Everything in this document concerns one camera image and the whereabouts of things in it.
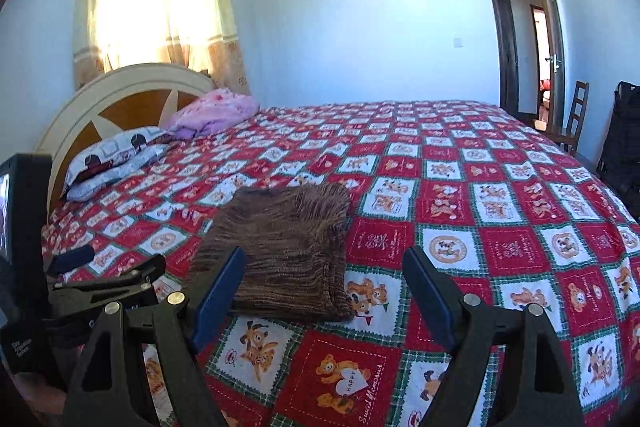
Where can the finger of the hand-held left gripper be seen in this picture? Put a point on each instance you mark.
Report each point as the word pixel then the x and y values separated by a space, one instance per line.
pixel 115 279
pixel 72 257

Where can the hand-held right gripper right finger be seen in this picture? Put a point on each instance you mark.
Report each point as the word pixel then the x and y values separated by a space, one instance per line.
pixel 430 297

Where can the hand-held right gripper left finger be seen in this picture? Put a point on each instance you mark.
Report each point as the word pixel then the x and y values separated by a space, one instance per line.
pixel 220 292

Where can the brown knitted sweater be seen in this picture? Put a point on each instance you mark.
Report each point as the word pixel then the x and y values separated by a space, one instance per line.
pixel 285 247

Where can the red checked printed bedspread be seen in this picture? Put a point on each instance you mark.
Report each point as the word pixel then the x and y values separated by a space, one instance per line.
pixel 450 207

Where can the printed white pillow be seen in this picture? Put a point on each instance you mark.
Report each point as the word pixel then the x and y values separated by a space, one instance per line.
pixel 115 149
pixel 115 174

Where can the cream and wood headboard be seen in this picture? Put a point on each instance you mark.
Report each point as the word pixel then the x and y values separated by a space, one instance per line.
pixel 130 99

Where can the pink blanket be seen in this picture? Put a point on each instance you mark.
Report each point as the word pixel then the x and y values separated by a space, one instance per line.
pixel 215 109

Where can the wooden chair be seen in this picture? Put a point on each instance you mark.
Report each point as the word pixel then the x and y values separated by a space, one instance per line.
pixel 575 117

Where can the black bag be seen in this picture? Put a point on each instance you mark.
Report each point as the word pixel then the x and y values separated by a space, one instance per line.
pixel 622 132

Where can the wooden door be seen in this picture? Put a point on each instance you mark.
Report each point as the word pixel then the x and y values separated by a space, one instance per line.
pixel 547 22

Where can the dark wooden door frame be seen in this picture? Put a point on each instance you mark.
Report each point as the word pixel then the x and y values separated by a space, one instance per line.
pixel 492 32

